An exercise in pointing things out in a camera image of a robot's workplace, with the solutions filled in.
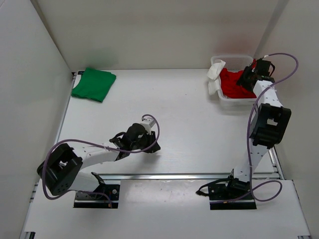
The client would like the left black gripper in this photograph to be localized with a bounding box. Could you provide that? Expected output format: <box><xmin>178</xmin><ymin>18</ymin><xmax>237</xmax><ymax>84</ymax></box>
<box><xmin>130</xmin><ymin>129</ymin><xmax>160</xmax><ymax>153</ymax></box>

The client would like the red t shirt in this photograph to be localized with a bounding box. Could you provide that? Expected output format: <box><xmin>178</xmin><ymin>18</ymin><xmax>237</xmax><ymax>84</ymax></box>
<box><xmin>220</xmin><ymin>64</ymin><xmax>256</xmax><ymax>99</ymax></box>

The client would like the green t shirt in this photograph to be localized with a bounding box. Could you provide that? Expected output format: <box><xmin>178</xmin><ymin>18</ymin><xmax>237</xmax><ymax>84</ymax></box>
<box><xmin>71</xmin><ymin>68</ymin><xmax>117</xmax><ymax>103</ymax></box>

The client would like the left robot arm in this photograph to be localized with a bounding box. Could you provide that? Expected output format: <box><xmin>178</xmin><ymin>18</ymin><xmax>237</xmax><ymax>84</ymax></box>
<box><xmin>37</xmin><ymin>117</ymin><xmax>160</xmax><ymax>199</ymax></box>

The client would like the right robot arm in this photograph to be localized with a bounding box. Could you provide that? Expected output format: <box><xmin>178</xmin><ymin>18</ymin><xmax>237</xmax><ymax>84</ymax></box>
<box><xmin>196</xmin><ymin>57</ymin><xmax>292</xmax><ymax>203</ymax></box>

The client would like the white plastic basket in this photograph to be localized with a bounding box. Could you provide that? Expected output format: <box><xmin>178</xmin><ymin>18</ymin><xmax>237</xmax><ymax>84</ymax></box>
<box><xmin>207</xmin><ymin>54</ymin><xmax>256</xmax><ymax>108</ymax></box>

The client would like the white t shirt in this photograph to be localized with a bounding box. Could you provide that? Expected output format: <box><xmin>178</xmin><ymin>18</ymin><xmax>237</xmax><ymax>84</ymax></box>
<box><xmin>207</xmin><ymin>58</ymin><xmax>226</xmax><ymax>95</ymax></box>

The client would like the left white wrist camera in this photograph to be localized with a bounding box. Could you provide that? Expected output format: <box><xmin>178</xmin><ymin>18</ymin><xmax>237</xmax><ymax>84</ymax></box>
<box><xmin>140</xmin><ymin>118</ymin><xmax>155</xmax><ymax>134</ymax></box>

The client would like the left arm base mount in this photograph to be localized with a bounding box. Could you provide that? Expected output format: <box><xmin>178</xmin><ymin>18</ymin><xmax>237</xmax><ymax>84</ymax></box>
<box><xmin>73</xmin><ymin>172</ymin><xmax>121</xmax><ymax>209</ymax></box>

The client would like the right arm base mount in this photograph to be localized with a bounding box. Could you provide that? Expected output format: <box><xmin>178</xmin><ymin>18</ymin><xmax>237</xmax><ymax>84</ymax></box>
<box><xmin>208</xmin><ymin>182</ymin><xmax>257</xmax><ymax>210</ymax></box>

